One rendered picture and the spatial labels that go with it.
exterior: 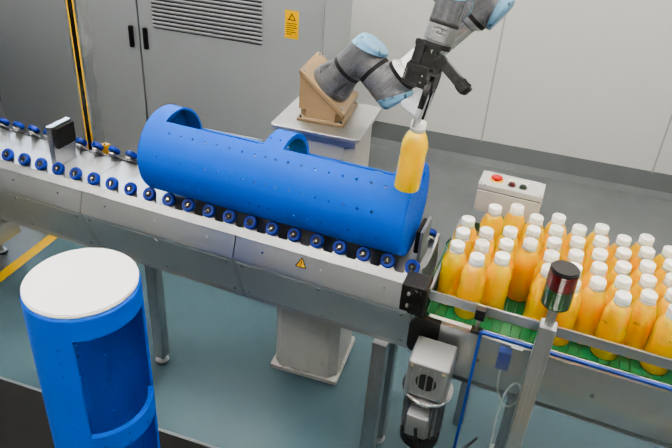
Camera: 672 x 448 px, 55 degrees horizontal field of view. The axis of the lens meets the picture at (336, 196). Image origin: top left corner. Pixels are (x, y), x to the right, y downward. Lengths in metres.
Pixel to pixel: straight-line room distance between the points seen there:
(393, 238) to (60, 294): 0.87
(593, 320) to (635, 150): 3.04
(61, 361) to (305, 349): 1.28
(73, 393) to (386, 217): 0.92
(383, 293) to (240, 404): 1.04
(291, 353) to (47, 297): 1.36
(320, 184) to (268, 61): 1.77
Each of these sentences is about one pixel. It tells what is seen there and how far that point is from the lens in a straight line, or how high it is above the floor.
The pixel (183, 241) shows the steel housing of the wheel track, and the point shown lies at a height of 0.84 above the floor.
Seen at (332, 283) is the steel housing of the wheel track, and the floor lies 0.85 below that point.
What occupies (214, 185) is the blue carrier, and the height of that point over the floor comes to 1.09.
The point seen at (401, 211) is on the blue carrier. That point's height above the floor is 1.15.
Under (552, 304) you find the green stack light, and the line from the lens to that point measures 1.50.
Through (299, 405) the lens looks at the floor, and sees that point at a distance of 2.76.
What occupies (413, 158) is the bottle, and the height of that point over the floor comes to 1.33.
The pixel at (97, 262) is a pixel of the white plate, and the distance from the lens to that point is 1.79.
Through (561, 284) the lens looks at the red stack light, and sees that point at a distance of 1.47.
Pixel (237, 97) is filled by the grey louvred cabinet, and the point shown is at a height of 0.69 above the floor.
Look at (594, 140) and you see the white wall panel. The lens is 4.72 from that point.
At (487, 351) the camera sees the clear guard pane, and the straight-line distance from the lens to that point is 1.77.
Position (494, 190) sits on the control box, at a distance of 2.09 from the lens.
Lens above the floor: 2.06
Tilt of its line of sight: 30 degrees down
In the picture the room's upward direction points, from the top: 4 degrees clockwise
